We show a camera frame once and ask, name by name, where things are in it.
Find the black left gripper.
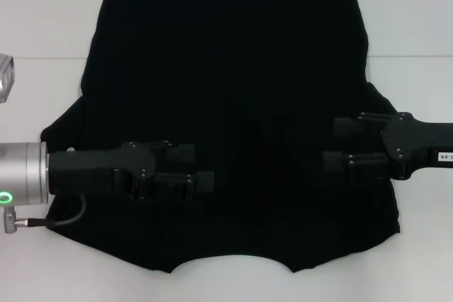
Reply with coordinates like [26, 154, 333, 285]
[47, 140, 216, 202]

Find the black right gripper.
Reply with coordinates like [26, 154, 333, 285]
[322, 112, 453, 181]

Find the grey left arm cable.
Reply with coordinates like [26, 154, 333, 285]
[4, 194, 88, 235]

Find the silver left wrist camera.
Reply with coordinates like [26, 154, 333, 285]
[0, 53, 16, 104]

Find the black shirt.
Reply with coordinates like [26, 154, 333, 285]
[39, 0, 403, 274]

